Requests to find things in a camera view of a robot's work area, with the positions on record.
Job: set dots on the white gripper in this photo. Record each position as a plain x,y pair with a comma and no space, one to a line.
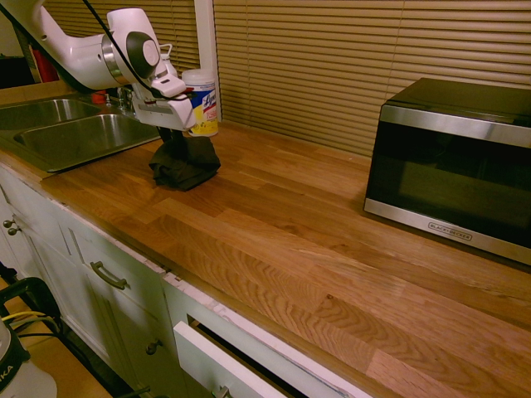
166,114

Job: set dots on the dark cloth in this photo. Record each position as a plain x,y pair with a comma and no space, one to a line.
186,166

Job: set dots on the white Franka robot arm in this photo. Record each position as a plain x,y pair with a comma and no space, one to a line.
83,54

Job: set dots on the disinfecting wipes canister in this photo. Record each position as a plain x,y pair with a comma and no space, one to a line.
205,108

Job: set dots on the chrome faucet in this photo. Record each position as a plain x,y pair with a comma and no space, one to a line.
122,99

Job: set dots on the white water bottle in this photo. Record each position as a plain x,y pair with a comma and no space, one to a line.
168,58

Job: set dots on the small orange object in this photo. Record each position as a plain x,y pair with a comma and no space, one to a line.
98,98

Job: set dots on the stainless steel sink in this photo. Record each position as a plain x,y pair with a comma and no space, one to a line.
70,132

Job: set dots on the narrow beige window blind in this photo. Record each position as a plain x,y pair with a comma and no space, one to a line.
174,25

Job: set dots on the red background object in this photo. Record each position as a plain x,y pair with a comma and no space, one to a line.
45,66

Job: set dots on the white kitchen cabinet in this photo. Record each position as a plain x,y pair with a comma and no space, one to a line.
103,298

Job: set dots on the round metal cabinet knob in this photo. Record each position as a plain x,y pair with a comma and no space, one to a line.
7,224
14,231
154,346

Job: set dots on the wide beige window blind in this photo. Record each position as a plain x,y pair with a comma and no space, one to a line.
352,70

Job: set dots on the open white drawer front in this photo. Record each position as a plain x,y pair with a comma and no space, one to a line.
220,365

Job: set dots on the black microwave oven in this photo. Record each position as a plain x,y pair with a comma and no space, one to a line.
452,170

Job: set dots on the white window frame post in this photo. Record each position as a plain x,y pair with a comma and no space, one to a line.
205,37

